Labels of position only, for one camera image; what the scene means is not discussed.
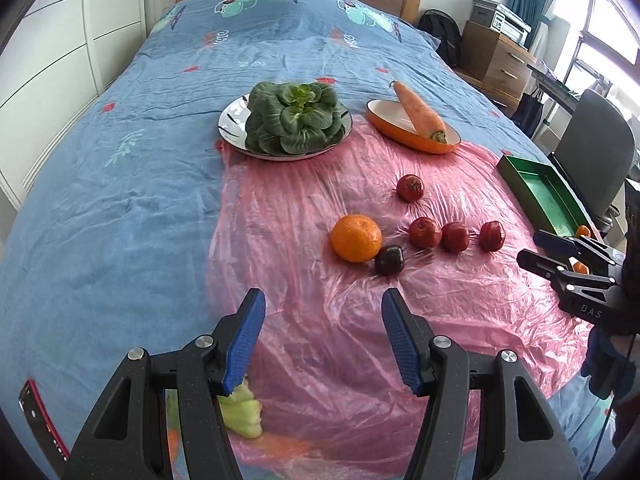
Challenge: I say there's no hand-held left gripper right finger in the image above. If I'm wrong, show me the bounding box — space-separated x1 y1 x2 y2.
381 287 583 480

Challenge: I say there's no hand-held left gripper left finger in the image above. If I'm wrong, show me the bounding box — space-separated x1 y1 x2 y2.
62 287 267 480

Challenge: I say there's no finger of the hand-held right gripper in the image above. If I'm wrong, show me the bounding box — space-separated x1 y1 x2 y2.
532 229 626 272
516 248 623 302

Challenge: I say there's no green tray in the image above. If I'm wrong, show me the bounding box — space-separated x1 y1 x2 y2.
496 154 597 242

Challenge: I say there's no red plum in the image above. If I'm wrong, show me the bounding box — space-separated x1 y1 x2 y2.
409 217 443 249
396 174 426 203
441 222 471 254
479 220 506 252

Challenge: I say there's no dark plum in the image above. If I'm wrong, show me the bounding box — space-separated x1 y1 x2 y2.
375 245 406 277

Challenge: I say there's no person's right hand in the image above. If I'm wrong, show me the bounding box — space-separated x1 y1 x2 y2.
580 329 633 401

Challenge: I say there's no pale bok choy piece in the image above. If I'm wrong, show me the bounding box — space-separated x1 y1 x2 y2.
167 379 263 441

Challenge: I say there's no pink plastic sheet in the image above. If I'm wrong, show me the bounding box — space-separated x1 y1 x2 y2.
205 122 608 476

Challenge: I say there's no grey office chair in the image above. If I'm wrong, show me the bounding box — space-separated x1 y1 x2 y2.
547 89 638 233

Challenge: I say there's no black hanging bag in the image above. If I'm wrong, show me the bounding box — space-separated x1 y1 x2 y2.
512 87 546 136

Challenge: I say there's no cluttered desk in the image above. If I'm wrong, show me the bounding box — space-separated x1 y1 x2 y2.
527 57 593 111

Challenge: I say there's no carrot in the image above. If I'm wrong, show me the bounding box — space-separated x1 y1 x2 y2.
391 81 447 144

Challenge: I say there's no wooden drawer cabinet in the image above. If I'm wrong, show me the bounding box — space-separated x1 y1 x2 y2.
457 21 538 113

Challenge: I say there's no orange plate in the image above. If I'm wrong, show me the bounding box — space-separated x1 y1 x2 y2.
366 99 462 155

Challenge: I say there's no white plate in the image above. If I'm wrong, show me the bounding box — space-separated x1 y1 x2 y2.
218 92 353 162

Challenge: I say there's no red smartphone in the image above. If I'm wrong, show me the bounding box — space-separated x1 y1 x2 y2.
18 379 71 462

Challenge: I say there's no green bok choy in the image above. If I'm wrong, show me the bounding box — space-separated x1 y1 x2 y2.
245 81 346 156

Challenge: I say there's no white printer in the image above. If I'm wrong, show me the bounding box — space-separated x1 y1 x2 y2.
472 0 532 46

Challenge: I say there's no black backpack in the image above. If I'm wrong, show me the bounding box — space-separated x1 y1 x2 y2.
417 9 463 67

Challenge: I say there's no window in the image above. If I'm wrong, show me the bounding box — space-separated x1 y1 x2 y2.
560 0 640 93

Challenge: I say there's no white wardrobe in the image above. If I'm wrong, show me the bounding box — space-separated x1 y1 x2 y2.
0 0 148 201

